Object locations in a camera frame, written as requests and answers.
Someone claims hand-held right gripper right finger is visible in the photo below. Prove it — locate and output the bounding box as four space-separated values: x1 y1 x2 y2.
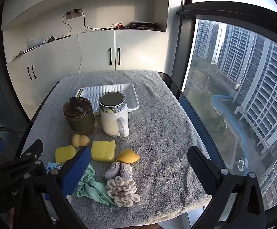
187 145 266 229

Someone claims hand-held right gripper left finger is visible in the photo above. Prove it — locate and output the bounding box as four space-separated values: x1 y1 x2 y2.
10 146 92 229

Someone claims blue and white tissue pack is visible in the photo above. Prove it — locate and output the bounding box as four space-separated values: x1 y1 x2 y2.
46 162 65 175

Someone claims large yellow sponge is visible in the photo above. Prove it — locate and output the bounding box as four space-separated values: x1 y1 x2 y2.
91 140 116 162

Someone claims grey knitted sock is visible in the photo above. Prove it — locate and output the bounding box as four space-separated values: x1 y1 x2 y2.
120 163 133 179
103 161 121 179

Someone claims cream looped knit cloth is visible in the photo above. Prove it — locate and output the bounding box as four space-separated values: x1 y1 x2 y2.
105 176 141 208

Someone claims yellow teardrop sponge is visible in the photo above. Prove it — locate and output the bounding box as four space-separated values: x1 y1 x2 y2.
116 148 141 164

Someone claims white ribbed plastic tray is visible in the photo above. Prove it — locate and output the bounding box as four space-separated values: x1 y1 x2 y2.
75 83 140 116

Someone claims curved metal bar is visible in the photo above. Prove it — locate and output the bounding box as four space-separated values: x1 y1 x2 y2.
0 127 23 139

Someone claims small yellow sponge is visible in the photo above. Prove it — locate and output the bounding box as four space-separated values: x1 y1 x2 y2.
55 145 77 164

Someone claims mint green cloth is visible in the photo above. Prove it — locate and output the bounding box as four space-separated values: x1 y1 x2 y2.
72 163 116 207

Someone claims beige gourd-shaped sponge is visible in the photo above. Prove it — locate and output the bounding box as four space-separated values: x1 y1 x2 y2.
71 134 91 148

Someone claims brown glass jar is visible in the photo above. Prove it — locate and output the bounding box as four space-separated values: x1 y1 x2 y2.
63 95 96 136

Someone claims grey terry towel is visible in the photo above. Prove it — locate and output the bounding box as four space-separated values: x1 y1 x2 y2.
22 70 213 228

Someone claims white mug with metal lid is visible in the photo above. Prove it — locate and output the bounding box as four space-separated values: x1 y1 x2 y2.
98 92 130 138

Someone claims black glass table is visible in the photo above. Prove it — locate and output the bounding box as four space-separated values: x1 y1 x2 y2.
22 71 227 229

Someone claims grey high-rise building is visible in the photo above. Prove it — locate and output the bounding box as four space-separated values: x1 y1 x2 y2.
234 38 277 211
193 19 223 65
217 24 258 87

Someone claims stack of dark papers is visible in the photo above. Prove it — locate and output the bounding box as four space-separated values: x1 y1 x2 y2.
125 20 160 31

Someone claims bundle of thin cables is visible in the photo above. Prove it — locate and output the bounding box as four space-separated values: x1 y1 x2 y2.
11 47 35 61

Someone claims white hanging cable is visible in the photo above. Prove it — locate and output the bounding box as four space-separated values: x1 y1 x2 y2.
78 32 83 75

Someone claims black window frame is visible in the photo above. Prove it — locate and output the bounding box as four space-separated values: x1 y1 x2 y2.
176 0 277 96

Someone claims white wall cabinet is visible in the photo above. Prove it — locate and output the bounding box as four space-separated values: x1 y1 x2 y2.
2 0 184 123

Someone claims black charger cable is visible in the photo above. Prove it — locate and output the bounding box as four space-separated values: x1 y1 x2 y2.
62 13 72 37
82 10 116 30

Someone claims wall socket panel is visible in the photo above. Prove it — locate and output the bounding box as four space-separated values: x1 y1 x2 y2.
66 8 83 20

